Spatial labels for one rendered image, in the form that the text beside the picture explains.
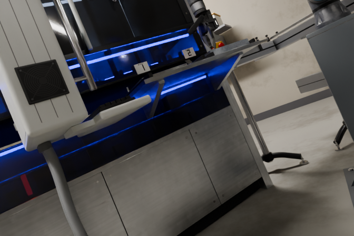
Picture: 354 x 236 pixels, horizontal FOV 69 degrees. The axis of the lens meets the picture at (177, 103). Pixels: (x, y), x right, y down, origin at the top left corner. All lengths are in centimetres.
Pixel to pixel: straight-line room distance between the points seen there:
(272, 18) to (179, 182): 345
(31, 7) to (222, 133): 122
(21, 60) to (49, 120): 20
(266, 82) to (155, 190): 334
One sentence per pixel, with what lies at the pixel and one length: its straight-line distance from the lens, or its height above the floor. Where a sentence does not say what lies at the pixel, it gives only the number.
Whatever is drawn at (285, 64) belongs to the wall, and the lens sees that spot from 442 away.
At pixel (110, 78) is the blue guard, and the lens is 146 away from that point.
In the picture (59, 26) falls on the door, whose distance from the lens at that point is 156.
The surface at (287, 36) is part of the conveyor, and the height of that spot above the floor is 90.
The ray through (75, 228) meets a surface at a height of 45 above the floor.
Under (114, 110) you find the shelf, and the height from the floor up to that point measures 79.
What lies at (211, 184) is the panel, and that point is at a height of 23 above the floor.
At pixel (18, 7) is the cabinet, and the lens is 97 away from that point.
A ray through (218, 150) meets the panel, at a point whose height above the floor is 38.
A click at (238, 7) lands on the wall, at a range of 461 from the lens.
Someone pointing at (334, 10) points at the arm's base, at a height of 84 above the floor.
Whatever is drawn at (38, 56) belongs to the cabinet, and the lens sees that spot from 90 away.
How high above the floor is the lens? 71
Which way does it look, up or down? 2 degrees up
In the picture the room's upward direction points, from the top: 23 degrees counter-clockwise
